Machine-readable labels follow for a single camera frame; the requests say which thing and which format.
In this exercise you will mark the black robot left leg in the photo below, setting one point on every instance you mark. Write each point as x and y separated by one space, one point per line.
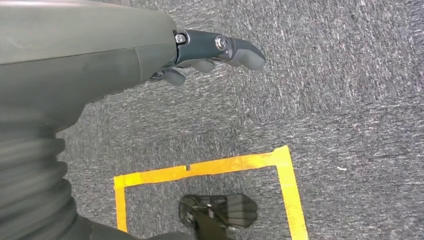
208 228

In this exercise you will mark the small white scrap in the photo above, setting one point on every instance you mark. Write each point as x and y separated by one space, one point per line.
341 169

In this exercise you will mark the black robot left foot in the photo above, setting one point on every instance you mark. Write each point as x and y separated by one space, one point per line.
232 208

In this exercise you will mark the yellow floor tape square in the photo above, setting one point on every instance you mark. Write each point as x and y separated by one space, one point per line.
232 164

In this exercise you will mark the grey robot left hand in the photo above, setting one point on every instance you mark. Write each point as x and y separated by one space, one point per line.
66 49

